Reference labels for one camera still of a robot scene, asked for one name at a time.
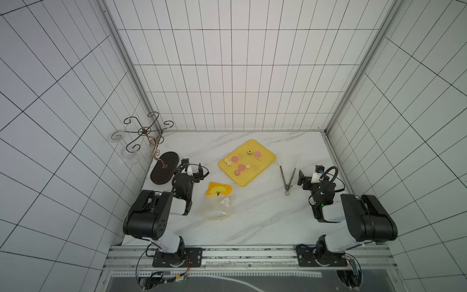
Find white slotted kitchen tongs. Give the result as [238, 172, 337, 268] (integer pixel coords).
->
[276, 152, 300, 197]

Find clear resealable zip bag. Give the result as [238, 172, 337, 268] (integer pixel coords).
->
[198, 182, 234, 220]

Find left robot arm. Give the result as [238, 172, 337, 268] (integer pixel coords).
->
[123, 163, 210, 267]

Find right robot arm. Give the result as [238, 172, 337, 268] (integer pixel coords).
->
[296, 165, 398, 268]

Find dark oval rack base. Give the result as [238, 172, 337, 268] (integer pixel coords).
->
[150, 152, 180, 185]

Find yellow plastic tray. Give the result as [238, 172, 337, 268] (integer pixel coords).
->
[218, 139, 276, 187]

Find metal scroll cup rack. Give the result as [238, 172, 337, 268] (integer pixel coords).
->
[123, 111, 175, 161]

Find clear glass on rack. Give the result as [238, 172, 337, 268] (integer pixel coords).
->
[107, 130, 126, 143]

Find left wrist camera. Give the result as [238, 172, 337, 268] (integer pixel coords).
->
[181, 158, 204, 179]

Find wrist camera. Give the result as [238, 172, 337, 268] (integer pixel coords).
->
[311, 165, 325, 184]
[181, 158, 204, 179]

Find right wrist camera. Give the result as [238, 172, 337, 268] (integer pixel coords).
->
[311, 165, 325, 184]

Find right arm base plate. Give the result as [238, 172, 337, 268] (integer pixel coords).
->
[295, 244, 348, 268]

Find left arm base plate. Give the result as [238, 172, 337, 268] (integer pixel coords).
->
[152, 248, 203, 268]

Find aluminium mounting rail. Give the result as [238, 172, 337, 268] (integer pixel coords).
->
[103, 245, 396, 274]

